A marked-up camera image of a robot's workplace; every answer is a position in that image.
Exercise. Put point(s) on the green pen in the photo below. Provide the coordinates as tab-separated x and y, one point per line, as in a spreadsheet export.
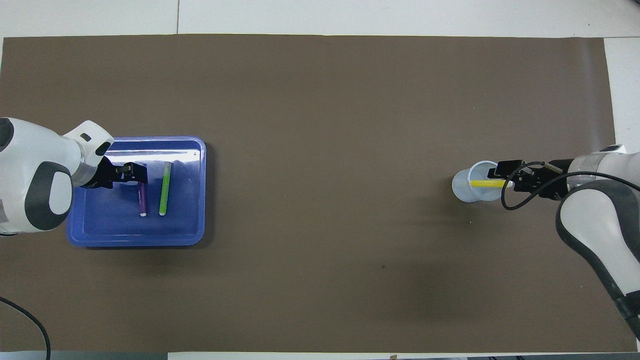
165	192

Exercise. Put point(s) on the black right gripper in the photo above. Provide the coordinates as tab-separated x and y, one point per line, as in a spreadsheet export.
550	180

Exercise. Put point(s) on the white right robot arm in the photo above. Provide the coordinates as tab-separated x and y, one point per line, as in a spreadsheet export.
600	215

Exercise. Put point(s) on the blue plastic tray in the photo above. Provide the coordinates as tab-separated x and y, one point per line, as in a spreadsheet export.
185	225

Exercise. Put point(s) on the brown table mat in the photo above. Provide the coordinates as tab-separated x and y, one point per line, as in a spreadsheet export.
320	280

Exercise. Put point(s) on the yellow pen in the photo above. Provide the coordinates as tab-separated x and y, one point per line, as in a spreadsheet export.
485	183

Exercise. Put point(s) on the clear plastic cup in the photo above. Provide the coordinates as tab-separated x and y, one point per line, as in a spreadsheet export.
462	187

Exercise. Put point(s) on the purple pen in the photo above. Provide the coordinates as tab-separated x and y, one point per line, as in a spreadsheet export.
143	200

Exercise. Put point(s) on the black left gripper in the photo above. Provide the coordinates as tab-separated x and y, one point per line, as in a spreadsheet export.
105	177

